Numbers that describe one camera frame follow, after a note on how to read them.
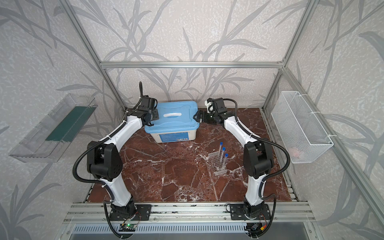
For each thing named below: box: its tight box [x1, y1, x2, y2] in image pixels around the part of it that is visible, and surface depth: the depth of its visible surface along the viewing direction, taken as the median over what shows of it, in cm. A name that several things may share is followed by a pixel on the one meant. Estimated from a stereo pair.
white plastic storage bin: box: [150, 130, 197, 143], surface depth 96 cm
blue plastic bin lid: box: [144, 100, 200, 134], surface depth 93 cm
